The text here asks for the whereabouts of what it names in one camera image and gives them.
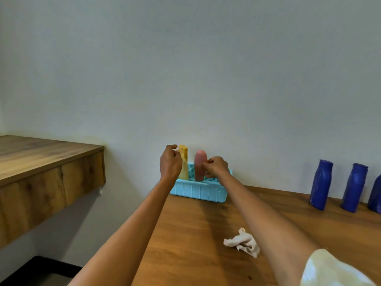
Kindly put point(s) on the person's right hand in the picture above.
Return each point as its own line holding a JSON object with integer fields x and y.
{"x": 215, "y": 168}

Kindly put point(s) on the person's left hand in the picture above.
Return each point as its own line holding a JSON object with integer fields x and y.
{"x": 170, "y": 165}

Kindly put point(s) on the pink bottle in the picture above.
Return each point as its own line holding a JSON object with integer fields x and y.
{"x": 200, "y": 166}

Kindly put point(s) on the beige bottle with white cap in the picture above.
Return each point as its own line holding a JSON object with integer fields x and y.
{"x": 184, "y": 172}

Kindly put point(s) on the yellow bottle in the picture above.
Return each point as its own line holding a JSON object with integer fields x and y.
{"x": 184, "y": 151}

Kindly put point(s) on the light blue plastic basket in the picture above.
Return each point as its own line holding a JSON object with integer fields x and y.
{"x": 202, "y": 190}

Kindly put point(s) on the white wipe cloth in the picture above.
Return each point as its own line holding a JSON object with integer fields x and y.
{"x": 244, "y": 242}

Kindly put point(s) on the slim dark blue bottle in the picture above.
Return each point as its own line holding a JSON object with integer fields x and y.
{"x": 354, "y": 189}
{"x": 321, "y": 186}

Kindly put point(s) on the wide dark blue bottle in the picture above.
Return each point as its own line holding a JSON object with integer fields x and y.
{"x": 375, "y": 196}

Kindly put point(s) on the person's left forearm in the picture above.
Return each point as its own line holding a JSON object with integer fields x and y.
{"x": 125, "y": 232}

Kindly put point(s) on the wooden table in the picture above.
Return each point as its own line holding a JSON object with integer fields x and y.
{"x": 193, "y": 250}

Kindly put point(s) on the wooden side desk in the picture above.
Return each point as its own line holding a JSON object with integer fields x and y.
{"x": 35, "y": 178}

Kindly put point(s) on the cream patterned right sleeve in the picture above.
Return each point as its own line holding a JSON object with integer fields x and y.
{"x": 330, "y": 271}

